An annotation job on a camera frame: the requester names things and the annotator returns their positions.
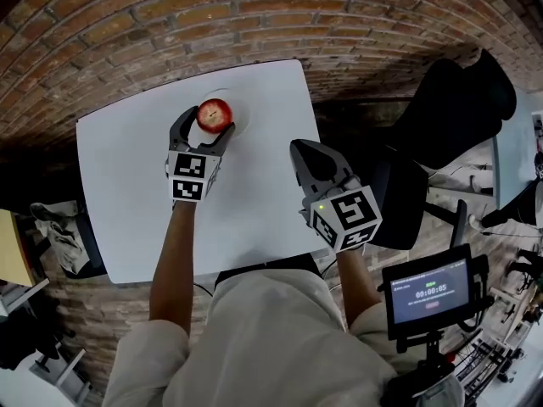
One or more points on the black office chair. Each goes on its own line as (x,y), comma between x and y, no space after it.
(449,113)

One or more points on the person's left forearm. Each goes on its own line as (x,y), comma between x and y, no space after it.
(171,265)

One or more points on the white metal rack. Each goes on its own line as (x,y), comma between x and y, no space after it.
(494,346)

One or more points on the white plate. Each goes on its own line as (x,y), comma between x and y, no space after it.
(242,117)

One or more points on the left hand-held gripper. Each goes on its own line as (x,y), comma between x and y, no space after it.
(193,176)

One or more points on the white low shelf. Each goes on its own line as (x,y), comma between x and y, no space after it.
(51,367)

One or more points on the crumpled grey cloth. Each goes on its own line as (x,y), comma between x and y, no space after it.
(61,238)

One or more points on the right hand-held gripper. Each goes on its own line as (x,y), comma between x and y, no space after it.
(343,219)

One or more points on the red apple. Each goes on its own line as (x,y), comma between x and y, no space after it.
(214,115)

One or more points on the black chair with cloth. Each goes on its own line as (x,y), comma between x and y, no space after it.
(91,252)

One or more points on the black monitor mount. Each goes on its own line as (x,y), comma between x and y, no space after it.
(428,358)

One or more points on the person's right forearm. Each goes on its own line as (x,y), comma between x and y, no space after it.
(360,282)

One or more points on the yellow board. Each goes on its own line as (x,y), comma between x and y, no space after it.
(15,248)

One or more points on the person's beige shirt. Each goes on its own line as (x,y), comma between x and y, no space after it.
(271,346)

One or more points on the black monitor screen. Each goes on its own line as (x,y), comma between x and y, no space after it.
(430,293)

